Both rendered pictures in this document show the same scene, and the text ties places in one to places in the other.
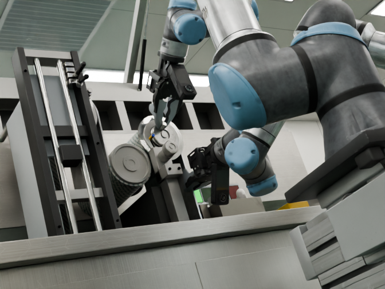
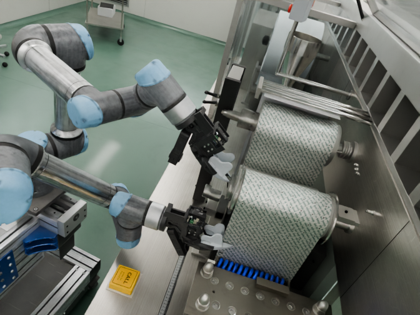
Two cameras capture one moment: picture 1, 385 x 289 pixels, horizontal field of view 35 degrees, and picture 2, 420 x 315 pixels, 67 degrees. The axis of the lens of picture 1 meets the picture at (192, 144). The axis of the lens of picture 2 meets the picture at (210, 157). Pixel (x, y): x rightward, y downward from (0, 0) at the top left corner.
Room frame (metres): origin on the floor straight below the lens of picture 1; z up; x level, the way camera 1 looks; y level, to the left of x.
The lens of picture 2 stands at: (1.99, -0.48, 1.81)
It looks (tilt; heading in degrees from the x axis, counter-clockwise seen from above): 36 degrees down; 131
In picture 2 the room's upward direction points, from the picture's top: 16 degrees clockwise
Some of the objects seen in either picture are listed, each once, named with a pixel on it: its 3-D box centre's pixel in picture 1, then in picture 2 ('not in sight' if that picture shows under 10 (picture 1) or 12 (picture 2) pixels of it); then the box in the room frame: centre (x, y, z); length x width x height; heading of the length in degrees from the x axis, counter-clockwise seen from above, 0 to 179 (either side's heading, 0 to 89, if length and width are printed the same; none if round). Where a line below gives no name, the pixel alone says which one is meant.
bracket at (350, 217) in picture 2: not in sight; (347, 214); (1.85, 0.27, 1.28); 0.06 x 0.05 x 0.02; 38
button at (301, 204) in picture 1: (290, 211); (124, 279); (1.53, -0.19, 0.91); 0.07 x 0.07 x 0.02; 38
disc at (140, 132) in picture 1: (161, 137); (235, 189); (1.62, 0.08, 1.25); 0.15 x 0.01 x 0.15; 128
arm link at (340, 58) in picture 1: (332, 69); (32, 151); (0.93, -0.26, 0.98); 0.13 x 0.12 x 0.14; 98
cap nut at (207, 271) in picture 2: not in sight; (208, 268); (1.69, -0.02, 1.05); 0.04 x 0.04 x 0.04
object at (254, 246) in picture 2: (171, 198); (261, 251); (1.75, 0.11, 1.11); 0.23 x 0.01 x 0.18; 38
